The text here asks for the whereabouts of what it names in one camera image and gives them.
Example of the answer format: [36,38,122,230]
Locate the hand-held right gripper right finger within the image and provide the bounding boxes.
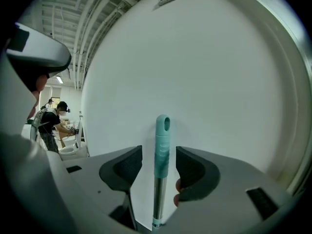
[160,146,302,234]

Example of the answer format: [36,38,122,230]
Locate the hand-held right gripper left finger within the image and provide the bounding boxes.
[60,145,143,231]

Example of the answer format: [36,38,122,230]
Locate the teal handled mop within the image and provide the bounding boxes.
[151,114,171,231]

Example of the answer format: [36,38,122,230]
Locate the person's right hand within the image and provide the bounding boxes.
[173,178,181,208]

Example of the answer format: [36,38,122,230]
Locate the white toilet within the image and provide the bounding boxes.
[59,116,88,161]

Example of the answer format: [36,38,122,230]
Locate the person's white shirt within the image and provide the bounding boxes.
[0,52,81,234]

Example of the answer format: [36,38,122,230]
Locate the person's face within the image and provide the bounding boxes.
[28,74,50,118]

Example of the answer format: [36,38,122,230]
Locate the white ceiling pipes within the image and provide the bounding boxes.
[41,0,144,90]

